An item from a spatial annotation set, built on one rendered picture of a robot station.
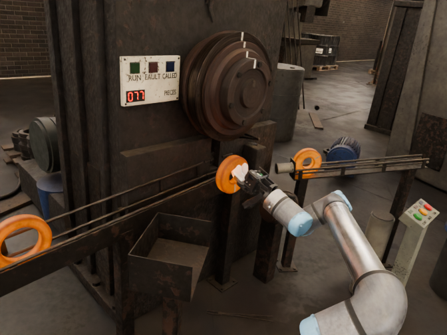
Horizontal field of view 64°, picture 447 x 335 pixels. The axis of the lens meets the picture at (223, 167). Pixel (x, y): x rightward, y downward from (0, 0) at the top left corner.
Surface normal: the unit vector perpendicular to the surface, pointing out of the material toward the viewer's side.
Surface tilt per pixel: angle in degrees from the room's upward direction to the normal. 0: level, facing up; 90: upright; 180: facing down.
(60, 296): 0
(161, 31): 90
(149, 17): 90
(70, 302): 0
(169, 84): 90
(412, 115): 90
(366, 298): 30
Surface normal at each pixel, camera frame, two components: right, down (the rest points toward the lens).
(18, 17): 0.70, 0.34
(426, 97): -0.86, 0.14
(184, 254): 0.07, -0.88
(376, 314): -0.09, -0.53
